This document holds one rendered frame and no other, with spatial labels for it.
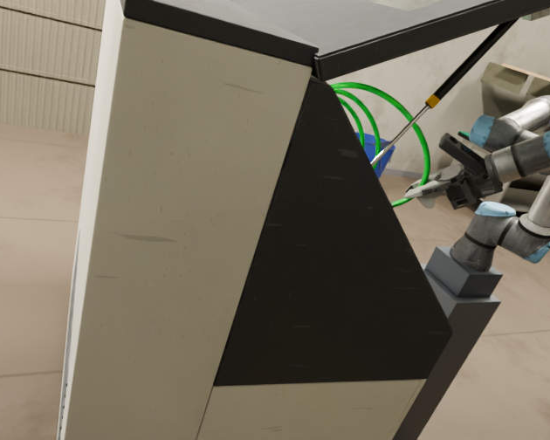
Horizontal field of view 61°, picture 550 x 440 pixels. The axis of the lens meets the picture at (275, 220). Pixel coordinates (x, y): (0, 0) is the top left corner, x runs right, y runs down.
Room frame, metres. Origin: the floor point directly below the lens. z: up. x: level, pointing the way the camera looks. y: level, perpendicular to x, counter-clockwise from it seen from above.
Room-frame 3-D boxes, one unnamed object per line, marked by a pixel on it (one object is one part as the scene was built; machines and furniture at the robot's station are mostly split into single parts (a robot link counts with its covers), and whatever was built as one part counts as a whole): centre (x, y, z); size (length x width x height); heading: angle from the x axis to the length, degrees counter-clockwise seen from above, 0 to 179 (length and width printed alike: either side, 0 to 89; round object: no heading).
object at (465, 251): (1.61, -0.73, 0.95); 0.15 x 0.15 x 0.10
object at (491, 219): (1.60, -0.73, 1.07); 0.13 x 0.12 x 0.14; 55
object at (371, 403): (1.19, -0.09, 0.39); 0.70 x 0.58 x 0.79; 26
